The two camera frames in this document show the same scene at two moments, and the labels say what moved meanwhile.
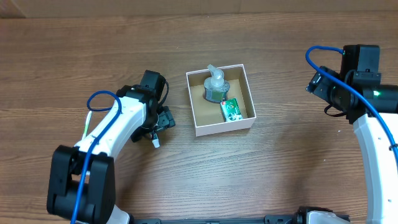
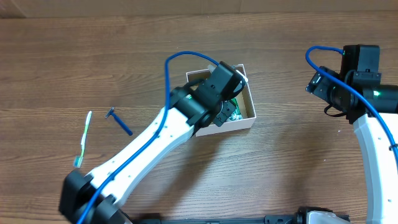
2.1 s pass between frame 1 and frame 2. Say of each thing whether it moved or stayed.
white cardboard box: stayed
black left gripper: moved
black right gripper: stayed
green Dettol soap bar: stayed
